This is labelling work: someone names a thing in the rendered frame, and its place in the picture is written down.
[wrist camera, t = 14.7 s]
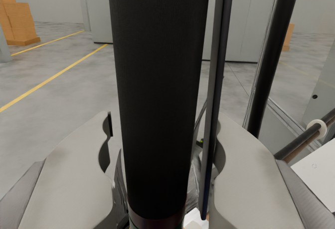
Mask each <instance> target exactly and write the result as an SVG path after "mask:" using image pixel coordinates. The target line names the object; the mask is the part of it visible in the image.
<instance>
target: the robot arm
mask: <svg viewBox="0 0 335 229"><path fill-rule="evenodd" d="M111 137H113V128H112V117H111V112H110V111H101V112H99V113H98V114H97V115H95V116H94V117H92V118H91V119H90V120H88V121H87V122H86V123H84V124H83V125H81V126H80V127H79V128H77V129H76V130H75V131H73V132H72V133H71V134H69V135H68V136H67V137H66V138H64V139H63V140H62V141H61V142H60V143H59V144H58V145H57V146H56V147H55V148H54V149H53V150H52V151H51V152H50V153H49V154H48V155H47V156H46V158H45V159H44V160H43V161H38V162H34V163H33V164H32V166H31V167H30V168H29V169H28V170H27V171H26V172H25V173H24V174H23V175H22V177H21V178H20V179H19V180H18V181H17V182H16V183H15V184H14V185H13V187H12V188H11V189H10V190H9V191H8V192H7V193H6V194H5V195H4V197H3V198H2V199H1V200H0V229H117V222H116V209H115V202H114V196H113V189H112V182H111V180H110V178H109V177H108V176H107V175H106V174H105V171H106V169H107V168H108V166H109V164H110V154H109V147H108V141H109V140H110V138H111ZM213 164H214V165H215V167H216V168H217V170H218V173H219V175H218V176H217V177H216V178H215V181H214V186H213V191H212V196H211V202H210V207H209V227H208V229H335V216H334V215H333V213H332V212H331V211H330V210H329V209H328V208H327V207H326V206H325V205H324V204H323V202H322V201H321V200H320V199H319V198H318V197H317V196H316V195H315V194H314V193H313V191H312V190H311V189H310V188H309V187H308V186H307V185H306V184H305V183H304V182H303V180H302V179H301V178H300V177H299V176H298V175H297V174H296V173H295V172H294V171H293V169H292V168H291V167H290V166H289V165H288V164H287V163H286V162H285V161H283V160H277V159H276V158H275V157H274V156H273V155H272V153H271V152H270V151H269V150H268V149H267V148H266V147H265V146H264V145H263V144H262V143H261V142H260V141H259V140H258V139H257V138H255V137H254V136H253V135H252V134H251V133H249V132H248V131H247V130H245V129H244V128H242V127H241V126H240V125H238V124H237V123H236V122H234V121H233V120H232V119H230V118H229V117H227V116H226V115H225V114H223V113H222V112H219V114H218V123H217V131H216V139H215V150H214V156H213Z"/></svg>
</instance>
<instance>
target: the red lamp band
mask: <svg viewBox="0 0 335 229"><path fill-rule="evenodd" d="M186 200H187V198H186ZM186 200H185V203H184V205H183V207H182V208H181V209H180V210H179V211H178V212H177V213H176V214H175V215H173V216H171V217H169V218H166V219H161V220H152V219H147V218H145V217H142V216H141V215H139V214H137V213H136V212H135V211H134V210H133V209H132V207H131V206H130V204H129V201H128V198H127V201H128V211H129V216H130V218H131V220H132V222H133V223H134V224H135V226H137V227H138V228H139V229H174V228H175V227H176V226H177V225H178V224H179V223H180V222H181V221H182V219H183V217H184V214H185V209H186Z"/></svg>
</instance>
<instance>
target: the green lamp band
mask: <svg viewBox="0 0 335 229"><path fill-rule="evenodd" d="M184 218H185V215H184V217H183V219H182V221H181V222H180V224H179V225H178V226H177V227H176V228H175V229H183V226H184ZM129 222H130V228H131V229H138V228H137V227H136V226H135V225H134V224H133V222H132V220H131V218H130V216H129Z"/></svg>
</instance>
